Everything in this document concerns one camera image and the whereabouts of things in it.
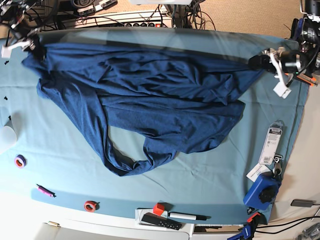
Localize orange black clamp lower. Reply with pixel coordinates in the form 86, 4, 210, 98
297, 74, 319, 87

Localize silver carabiner keys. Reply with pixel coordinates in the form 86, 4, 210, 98
272, 154, 283, 180

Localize white paper tag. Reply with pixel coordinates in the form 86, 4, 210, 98
246, 163, 271, 182

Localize grey packaged tool card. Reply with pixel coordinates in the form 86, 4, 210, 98
258, 120, 284, 165

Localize purple tape roll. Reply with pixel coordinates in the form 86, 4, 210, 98
14, 154, 27, 169

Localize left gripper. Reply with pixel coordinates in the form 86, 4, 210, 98
248, 50, 307, 74

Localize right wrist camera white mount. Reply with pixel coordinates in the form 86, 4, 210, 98
1, 27, 39, 59

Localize black remote control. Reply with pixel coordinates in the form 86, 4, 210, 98
141, 212, 183, 231

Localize orange clamp bottom edge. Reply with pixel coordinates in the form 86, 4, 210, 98
247, 212, 261, 223

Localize white black marker pen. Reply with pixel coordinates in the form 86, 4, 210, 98
168, 212, 208, 221

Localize white power strip red switch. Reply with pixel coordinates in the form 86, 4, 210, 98
124, 22, 162, 28

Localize pink marker pen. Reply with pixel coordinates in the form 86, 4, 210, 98
36, 184, 56, 198

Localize blue clamp bottom edge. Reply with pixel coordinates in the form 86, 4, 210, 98
227, 224, 257, 240

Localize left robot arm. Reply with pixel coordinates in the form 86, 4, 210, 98
248, 0, 320, 76

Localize grey phone on table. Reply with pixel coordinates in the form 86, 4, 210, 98
290, 199, 314, 208

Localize blue t-shirt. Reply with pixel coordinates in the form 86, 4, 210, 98
22, 43, 262, 177

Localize red cube block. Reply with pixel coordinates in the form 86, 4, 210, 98
152, 203, 165, 216

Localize red tape roll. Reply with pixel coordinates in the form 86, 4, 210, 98
83, 200, 99, 213

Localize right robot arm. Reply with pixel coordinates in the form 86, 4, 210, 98
0, 0, 59, 61

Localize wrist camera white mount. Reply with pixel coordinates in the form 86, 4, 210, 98
262, 47, 291, 99
1, 27, 39, 59

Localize teal table cloth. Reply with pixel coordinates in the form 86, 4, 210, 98
0, 26, 314, 225

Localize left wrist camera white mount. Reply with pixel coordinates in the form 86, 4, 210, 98
262, 47, 291, 99

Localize blue box black knob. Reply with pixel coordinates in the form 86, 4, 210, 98
243, 173, 282, 211

